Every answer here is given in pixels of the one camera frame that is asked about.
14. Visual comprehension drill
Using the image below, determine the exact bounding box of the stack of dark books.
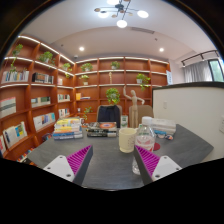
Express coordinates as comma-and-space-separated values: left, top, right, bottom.
86, 122, 117, 137

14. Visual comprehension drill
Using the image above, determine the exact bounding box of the orange wooden bookshelf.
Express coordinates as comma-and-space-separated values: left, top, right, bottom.
0, 35, 170, 160

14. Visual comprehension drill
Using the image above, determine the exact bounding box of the white plastic storage box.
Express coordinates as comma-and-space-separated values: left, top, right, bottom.
142, 116, 176, 134

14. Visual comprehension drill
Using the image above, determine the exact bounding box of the beige chair back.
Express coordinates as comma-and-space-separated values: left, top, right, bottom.
138, 105, 154, 124

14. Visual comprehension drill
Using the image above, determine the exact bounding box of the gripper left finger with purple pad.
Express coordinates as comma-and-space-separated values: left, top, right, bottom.
44, 145, 93, 186

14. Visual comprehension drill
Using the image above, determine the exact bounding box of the cream ribbed cup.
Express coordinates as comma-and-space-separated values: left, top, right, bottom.
119, 128, 137, 153

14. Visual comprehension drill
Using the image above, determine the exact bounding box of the white partition counter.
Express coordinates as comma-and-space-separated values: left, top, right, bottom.
152, 82, 224, 161

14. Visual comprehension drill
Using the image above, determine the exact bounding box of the wooden artist mannequin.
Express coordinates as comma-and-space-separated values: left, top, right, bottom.
123, 86, 145, 128

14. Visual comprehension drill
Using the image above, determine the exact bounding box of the grey window curtain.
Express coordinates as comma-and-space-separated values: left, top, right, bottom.
183, 61, 212, 83

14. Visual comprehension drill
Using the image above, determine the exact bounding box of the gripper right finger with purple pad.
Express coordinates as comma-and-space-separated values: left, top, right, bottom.
134, 146, 181, 185

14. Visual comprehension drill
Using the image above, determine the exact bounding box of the stack of colourful books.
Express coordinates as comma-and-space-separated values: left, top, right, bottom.
53, 118, 83, 140

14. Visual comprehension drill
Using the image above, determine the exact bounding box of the dark blue office chair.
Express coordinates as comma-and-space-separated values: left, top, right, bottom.
97, 105, 120, 127

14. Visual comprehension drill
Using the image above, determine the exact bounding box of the trailing green potted plant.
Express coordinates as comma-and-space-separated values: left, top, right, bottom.
106, 88, 120, 105

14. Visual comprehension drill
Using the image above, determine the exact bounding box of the red round coaster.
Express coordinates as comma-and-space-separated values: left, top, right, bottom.
154, 143, 160, 151

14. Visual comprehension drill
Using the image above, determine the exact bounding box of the ceiling chandelier with round bulbs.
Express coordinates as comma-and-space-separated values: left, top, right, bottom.
94, 0, 149, 28

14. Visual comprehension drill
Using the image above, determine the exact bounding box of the clear plastic water bottle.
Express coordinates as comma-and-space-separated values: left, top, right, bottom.
131, 124, 157, 176

